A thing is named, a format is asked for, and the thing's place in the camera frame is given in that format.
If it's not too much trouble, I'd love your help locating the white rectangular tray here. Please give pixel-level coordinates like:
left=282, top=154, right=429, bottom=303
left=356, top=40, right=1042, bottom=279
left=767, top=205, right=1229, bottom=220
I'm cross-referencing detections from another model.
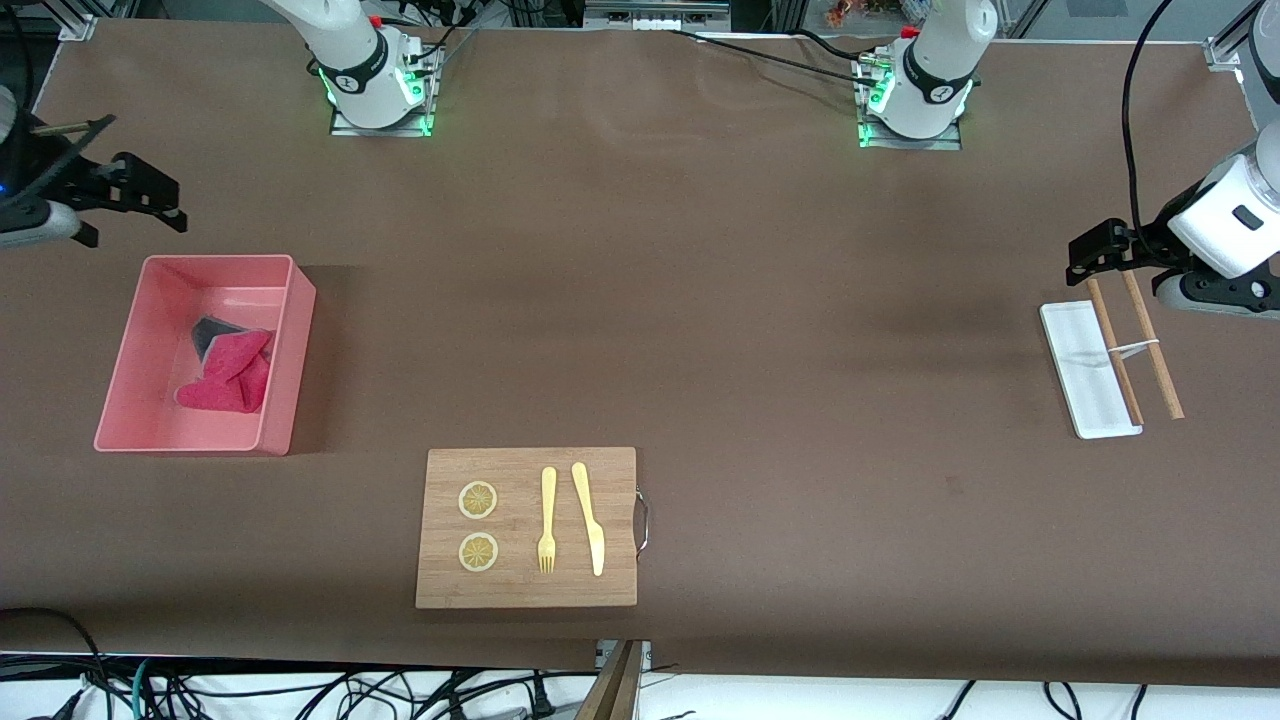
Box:
left=1040, top=300, right=1143, bottom=440

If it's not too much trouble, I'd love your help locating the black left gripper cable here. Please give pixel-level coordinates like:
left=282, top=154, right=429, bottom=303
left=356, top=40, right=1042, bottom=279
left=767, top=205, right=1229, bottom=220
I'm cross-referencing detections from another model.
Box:
left=1121, top=0, right=1173, bottom=239

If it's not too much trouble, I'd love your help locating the pink and grey cloth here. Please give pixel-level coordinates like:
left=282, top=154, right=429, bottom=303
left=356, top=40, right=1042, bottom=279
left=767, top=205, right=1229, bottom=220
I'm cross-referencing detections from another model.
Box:
left=175, top=316, right=277, bottom=414

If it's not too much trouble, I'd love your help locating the wooden plank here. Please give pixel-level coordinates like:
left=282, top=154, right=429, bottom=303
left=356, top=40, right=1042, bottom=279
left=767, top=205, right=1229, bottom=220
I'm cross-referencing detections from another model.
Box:
left=575, top=640, right=643, bottom=720

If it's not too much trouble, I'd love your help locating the grey equipment box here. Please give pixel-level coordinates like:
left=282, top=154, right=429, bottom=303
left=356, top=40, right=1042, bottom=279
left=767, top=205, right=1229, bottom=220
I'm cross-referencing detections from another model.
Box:
left=585, top=0, right=732, bottom=31

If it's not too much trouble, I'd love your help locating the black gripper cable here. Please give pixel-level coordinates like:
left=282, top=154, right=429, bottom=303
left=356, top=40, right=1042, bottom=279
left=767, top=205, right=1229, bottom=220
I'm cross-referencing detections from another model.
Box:
left=0, top=0, right=41, bottom=131
left=1121, top=0, right=1173, bottom=239

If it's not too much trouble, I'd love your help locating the yellow plastic knife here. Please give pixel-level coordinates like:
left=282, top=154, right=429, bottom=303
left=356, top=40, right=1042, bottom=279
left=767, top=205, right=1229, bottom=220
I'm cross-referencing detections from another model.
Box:
left=571, top=462, right=607, bottom=578

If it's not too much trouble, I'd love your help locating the yellow plastic fork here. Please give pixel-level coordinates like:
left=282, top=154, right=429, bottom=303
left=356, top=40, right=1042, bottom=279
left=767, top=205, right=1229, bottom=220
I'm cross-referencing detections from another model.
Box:
left=537, top=466, right=559, bottom=575

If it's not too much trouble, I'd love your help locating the wooden cutting board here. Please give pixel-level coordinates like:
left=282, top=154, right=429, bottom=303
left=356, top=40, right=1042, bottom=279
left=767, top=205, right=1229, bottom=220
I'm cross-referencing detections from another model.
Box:
left=415, top=447, right=639, bottom=610

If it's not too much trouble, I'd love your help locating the black cable on table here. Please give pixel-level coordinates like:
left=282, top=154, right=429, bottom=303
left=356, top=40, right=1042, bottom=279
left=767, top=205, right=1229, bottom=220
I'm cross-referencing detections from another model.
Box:
left=668, top=28, right=883, bottom=89

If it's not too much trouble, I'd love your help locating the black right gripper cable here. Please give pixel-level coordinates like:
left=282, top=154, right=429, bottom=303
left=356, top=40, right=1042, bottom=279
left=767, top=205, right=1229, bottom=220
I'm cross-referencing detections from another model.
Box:
left=0, top=0, right=41, bottom=131

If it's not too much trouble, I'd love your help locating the pink plastic bin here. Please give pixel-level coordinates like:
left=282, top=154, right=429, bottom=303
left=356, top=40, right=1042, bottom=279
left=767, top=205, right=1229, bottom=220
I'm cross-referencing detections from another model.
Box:
left=93, top=254, right=317, bottom=457

